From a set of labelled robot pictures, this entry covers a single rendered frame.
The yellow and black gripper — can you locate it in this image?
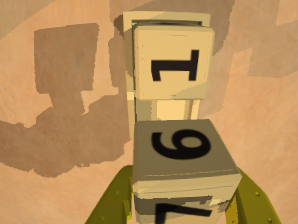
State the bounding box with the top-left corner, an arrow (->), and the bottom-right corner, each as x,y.
85,165 -> 282,224

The yellow number cube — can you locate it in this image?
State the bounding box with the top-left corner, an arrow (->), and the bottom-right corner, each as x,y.
134,22 -> 215,101
132,119 -> 242,224

